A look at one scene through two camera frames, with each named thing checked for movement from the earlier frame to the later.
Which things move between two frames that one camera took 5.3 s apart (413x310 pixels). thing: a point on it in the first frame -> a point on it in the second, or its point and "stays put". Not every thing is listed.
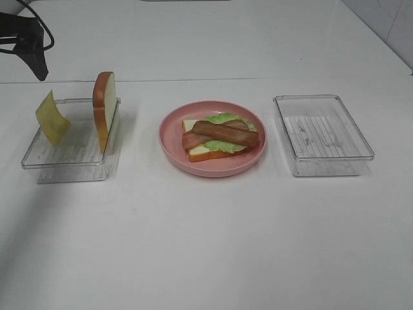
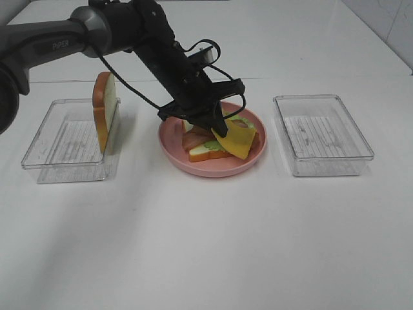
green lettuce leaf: x=223 y=146 stays put
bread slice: x=104 y=107 stays put
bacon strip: x=202 y=132 stays put
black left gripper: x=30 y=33 -> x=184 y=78
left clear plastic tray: x=77 y=158 stays put
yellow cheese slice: x=53 y=123 -> x=238 y=140
